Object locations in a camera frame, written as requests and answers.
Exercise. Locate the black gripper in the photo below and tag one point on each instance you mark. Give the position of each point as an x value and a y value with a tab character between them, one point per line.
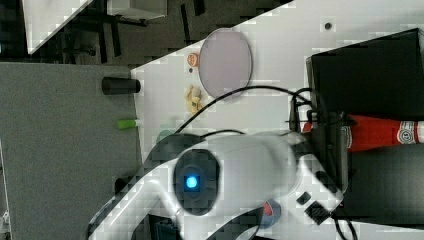
326	133

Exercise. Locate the red ketchup bottle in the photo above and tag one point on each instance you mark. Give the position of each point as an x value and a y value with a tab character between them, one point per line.
366	133

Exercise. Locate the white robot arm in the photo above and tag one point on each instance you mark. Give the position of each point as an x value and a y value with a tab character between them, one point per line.
216	189

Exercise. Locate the silver toaster oven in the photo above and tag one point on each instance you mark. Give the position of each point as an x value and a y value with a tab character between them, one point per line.
373	92

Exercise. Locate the blue bowl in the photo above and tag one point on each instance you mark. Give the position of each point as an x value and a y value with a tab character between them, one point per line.
271	214

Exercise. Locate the grey round plate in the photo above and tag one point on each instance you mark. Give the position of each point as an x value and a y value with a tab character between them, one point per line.
225	62

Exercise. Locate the yellow peeled banana toy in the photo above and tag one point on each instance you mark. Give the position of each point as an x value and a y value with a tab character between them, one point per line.
193	99

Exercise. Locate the orange slice toy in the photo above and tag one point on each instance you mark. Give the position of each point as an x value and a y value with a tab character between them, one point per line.
193	59

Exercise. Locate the green marker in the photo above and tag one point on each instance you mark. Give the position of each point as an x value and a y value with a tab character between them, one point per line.
128	124

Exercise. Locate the black cylinder post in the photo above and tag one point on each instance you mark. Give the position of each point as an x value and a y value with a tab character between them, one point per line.
119	86

